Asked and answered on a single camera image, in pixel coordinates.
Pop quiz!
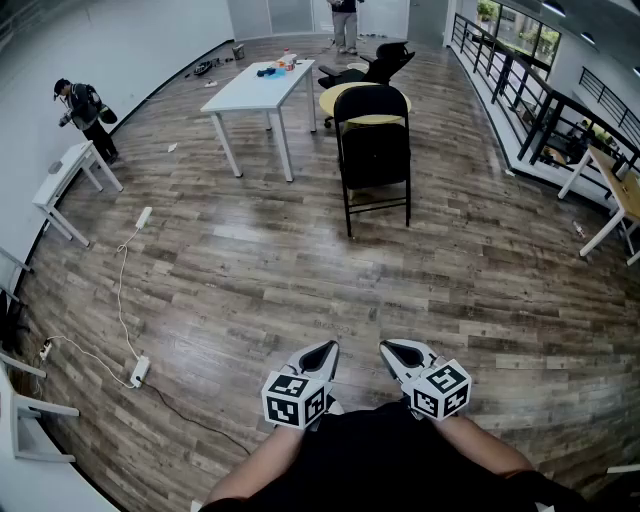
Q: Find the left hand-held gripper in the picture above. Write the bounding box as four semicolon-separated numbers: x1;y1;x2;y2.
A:
260;340;341;431

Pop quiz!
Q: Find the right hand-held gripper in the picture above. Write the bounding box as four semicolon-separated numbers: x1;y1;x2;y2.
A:
379;339;473;423

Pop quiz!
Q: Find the black folding chair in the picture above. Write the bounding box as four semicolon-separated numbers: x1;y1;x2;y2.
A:
333;84;413;239

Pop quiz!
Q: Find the person's right forearm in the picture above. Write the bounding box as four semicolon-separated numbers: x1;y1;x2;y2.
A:
442;413;537;482

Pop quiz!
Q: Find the person's left forearm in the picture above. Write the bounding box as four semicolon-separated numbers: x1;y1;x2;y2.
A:
203;423;307;507

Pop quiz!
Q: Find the black office chair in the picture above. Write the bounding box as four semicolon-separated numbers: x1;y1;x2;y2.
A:
317;41;417;130

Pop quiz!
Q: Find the person's black clothing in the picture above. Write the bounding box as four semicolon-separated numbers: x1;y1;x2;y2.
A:
198;399;594;512

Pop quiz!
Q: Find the round yellow wooden table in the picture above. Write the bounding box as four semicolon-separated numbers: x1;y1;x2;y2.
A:
318;81;413;127

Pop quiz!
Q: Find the black metal railing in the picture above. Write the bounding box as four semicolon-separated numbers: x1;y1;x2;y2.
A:
578;66;640;134
451;12;640;174

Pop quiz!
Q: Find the wooden top white desk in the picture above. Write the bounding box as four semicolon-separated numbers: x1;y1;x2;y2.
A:
557;144;640;267

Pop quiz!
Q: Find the white rectangular table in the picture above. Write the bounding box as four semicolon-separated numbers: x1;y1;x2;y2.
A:
199;59;319;182

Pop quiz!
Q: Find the small white desk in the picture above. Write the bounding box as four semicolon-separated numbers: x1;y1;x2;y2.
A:
32;140;124;249

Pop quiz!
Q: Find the grey door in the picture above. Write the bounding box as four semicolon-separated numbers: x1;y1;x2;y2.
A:
407;0;450;49

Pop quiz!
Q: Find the frosted glass partition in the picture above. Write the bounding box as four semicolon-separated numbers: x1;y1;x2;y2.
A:
233;0;411;42

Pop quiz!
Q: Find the large glass window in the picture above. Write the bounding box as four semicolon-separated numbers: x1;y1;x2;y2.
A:
475;0;562;81

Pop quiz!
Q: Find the black power cord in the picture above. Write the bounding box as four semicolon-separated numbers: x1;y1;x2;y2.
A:
141;382;251;456

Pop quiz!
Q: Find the white cable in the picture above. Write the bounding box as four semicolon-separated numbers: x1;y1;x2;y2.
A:
115;227;141;361
39;334;136;389

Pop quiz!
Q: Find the white frame table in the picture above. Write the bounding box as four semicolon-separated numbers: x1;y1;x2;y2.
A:
0;347;121;512

